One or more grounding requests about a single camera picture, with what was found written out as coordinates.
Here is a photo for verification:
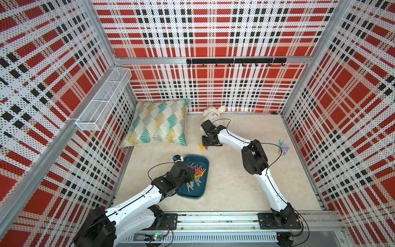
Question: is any teal plastic storage box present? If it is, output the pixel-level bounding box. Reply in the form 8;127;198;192
177;155;209;199

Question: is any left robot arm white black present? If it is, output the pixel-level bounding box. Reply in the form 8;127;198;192
70;156;195;247

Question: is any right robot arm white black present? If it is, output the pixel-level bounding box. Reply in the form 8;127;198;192
202;125;296;226

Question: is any white plush toy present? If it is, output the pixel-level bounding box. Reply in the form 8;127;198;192
203;106;226;126

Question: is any patterned cushion teal yellow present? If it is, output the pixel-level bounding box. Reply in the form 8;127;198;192
120;99;190;148

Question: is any green circuit board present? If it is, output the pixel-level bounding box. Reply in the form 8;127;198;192
145;234;166;242

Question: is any purple clothespin far right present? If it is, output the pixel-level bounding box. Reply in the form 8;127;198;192
279;145;290;155

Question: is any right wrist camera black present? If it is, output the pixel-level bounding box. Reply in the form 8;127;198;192
201;120;216;134

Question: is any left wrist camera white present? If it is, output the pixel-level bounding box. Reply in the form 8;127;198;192
173;154;184;163

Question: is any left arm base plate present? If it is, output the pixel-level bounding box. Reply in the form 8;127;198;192
144;213;179;231

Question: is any black hook rail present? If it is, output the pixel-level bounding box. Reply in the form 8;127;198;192
186;58;287;65

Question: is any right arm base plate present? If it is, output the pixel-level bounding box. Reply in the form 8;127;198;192
257;213;302;230

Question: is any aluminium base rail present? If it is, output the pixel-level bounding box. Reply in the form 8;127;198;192
167;211;345;232

